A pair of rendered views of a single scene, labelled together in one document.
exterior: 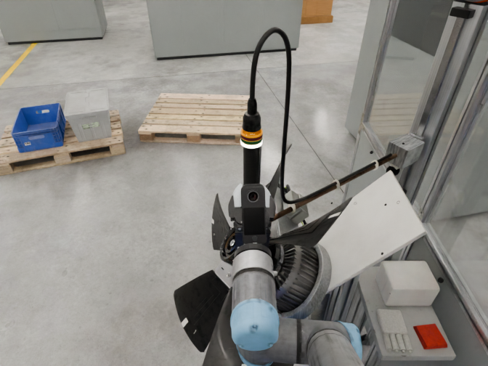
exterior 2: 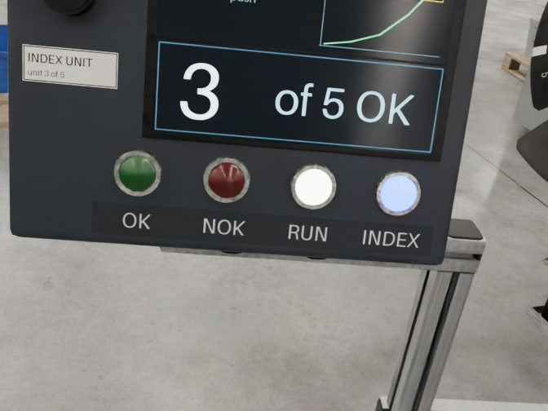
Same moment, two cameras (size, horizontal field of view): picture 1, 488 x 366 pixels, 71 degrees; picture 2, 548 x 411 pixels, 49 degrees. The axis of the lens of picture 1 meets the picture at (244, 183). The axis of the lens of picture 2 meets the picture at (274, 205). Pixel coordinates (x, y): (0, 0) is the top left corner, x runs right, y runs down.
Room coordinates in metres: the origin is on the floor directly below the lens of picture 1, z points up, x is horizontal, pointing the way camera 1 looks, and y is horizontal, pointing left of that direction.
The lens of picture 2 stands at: (-0.15, 0.69, 1.27)
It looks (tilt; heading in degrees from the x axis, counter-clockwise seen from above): 28 degrees down; 355
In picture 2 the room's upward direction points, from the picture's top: 7 degrees clockwise
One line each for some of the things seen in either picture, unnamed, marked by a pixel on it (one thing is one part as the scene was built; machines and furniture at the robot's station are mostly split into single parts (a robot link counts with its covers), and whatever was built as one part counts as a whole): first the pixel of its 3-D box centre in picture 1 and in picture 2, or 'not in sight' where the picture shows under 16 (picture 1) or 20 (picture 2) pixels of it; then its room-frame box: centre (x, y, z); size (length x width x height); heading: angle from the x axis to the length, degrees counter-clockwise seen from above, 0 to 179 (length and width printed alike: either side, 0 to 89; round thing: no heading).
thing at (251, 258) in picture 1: (254, 269); not in sight; (0.40, -0.02, 1.47); 0.08 x 0.05 x 0.08; 90
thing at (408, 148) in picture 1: (404, 150); not in sight; (0.95, -0.53, 1.37); 0.10 x 0.07 x 0.09; 125
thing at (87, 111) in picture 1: (91, 114); not in sight; (3.32, 1.63, 0.31); 0.60 x 0.42 x 0.33; 19
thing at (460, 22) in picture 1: (425, 116); not in sight; (0.98, -0.57, 1.48); 0.05 x 0.03 x 0.62; 35
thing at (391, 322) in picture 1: (393, 330); not in sight; (0.61, -0.51, 0.87); 0.15 x 0.09 x 0.02; 177
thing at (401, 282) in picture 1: (404, 279); not in sight; (0.78, -0.60, 0.92); 0.17 x 0.16 x 0.11; 90
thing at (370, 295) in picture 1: (398, 308); not in sight; (0.70, -0.57, 0.85); 0.36 x 0.24 x 0.03; 0
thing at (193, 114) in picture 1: (200, 117); not in sight; (3.73, 0.52, 0.07); 1.20 x 1.00 x 0.15; 87
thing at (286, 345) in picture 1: (265, 338); not in sight; (0.32, -0.04, 1.37); 0.11 x 0.08 x 0.11; 84
